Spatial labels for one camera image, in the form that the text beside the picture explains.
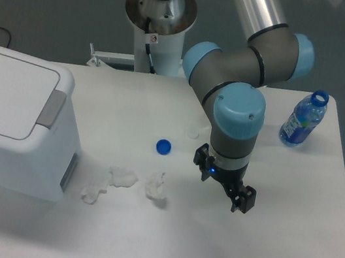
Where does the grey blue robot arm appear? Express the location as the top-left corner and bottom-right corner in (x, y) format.
(125, 0), (314, 213)

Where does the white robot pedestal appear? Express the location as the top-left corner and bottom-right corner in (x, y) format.
(125, 0), (197, 77)

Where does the white trash can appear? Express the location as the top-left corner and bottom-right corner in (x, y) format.
(0, 46), (81, 201)

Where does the blue bottle cap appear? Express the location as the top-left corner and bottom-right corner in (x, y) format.
(156, 138), (172, 155)

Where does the blue plastic bottle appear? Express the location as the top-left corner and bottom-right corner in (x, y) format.
(279, 89), (329, 147)

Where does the crumpled white tissue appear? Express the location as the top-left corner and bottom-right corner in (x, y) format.
(80, 165), (139, 205)
(144, 171), (167, 210)

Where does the crumpled white tissue left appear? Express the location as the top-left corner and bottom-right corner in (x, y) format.
(80, 165), (139, 205)

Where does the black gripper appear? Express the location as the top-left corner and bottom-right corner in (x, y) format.
(193, 143), (257, 214)

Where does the crumpled white tissue right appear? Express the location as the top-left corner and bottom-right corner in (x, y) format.
(144, 171), (167, 210)

